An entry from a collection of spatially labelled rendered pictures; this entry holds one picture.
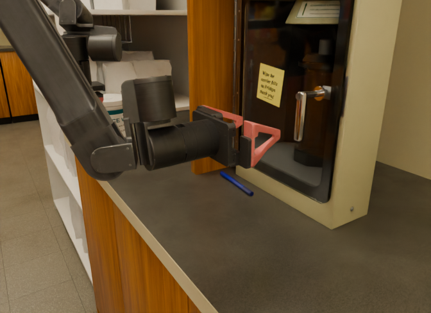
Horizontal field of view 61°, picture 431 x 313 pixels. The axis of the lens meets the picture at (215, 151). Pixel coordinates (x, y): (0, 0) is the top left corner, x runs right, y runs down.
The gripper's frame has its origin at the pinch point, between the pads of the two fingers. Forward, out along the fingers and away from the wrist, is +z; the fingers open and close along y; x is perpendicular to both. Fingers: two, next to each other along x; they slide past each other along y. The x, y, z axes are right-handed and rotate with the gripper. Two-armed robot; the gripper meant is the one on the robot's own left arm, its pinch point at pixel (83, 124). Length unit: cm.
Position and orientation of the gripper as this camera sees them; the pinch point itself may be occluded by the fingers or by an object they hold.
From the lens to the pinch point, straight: 90.4
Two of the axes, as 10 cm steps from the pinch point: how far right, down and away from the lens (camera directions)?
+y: 8.4, -1.8, 5.1
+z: -0.1, 9.4, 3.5
